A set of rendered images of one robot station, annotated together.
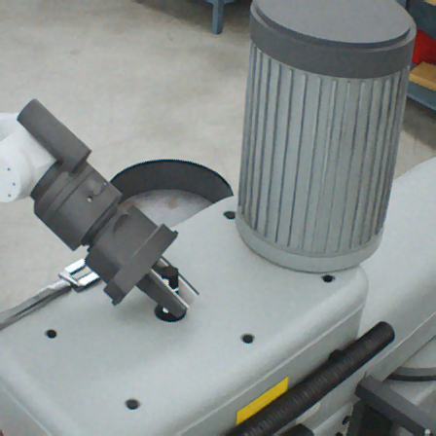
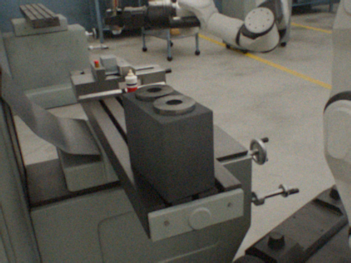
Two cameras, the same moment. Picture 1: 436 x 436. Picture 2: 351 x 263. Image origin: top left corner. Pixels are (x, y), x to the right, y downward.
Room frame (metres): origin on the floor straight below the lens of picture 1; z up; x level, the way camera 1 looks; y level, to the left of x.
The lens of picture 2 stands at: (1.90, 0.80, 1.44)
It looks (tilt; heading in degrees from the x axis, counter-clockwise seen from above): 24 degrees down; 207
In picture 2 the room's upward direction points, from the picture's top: 4 degrees counter-clockwise
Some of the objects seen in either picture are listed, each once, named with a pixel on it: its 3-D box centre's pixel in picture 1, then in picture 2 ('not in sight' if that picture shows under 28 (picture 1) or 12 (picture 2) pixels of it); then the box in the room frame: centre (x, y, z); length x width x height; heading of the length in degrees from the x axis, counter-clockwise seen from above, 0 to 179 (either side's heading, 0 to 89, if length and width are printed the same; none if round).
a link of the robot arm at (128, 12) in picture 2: not in sight; (143, 17); (0.76, 0.13, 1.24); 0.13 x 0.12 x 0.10; 28
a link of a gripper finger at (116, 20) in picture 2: not in sight; (114, 20); (0.83, 0.06, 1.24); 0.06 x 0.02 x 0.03; 118
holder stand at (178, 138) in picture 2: not in sight; (167, 136); (1.15, 0.39, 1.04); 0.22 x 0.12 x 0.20; 54
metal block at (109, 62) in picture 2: not in sight; (108, 64); (0.66, -0.10, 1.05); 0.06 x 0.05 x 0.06; 46
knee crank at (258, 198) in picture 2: not in sight; (274, 193); (0.51, 0.51, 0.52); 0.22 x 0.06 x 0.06; 137
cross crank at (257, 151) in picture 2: not in sight; (250, 153); (0.44, 0.39, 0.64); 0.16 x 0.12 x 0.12; 137
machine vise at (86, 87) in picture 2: not in sight; (118, 76); (0.64, -0.08, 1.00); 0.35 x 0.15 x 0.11; 136
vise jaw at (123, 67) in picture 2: not in sight; (123, 66); (0.62, -0.06, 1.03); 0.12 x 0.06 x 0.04; 46
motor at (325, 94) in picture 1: (323, 121); not in sight; (0.99, -0.12, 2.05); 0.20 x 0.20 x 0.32
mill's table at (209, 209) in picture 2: not in sight; (127, 118); (0.81, 0.05, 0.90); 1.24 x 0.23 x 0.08; 47
